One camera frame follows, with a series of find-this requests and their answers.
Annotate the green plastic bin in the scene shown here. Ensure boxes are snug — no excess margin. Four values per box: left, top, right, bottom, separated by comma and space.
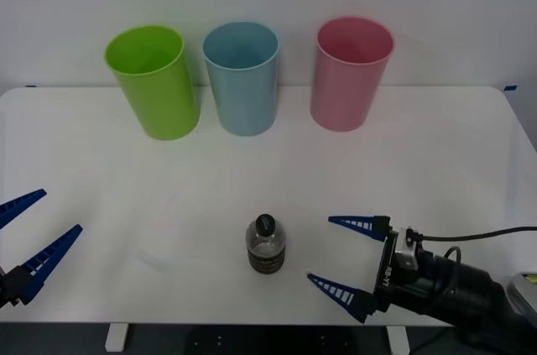
103, 24, 201, 141

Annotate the pink plastic bin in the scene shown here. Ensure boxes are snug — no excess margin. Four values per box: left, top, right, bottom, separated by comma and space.
310, 16, 395, 133

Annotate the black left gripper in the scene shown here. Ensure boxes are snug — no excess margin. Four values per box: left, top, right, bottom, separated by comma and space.
0, 189, 84, 310

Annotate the small dark plastic bottle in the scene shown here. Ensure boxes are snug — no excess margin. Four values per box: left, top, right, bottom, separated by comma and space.
244, 213, 288, 275

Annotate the pale blue plastic bin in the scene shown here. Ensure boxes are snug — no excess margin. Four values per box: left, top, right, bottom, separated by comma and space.
201, 21, 280, 137

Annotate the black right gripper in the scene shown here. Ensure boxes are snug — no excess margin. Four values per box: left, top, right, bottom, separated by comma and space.
307, 215, 437, 325

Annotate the white table foot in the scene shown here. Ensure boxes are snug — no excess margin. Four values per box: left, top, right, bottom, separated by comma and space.
104, 323, 129, 352
385, 326, 410, 354

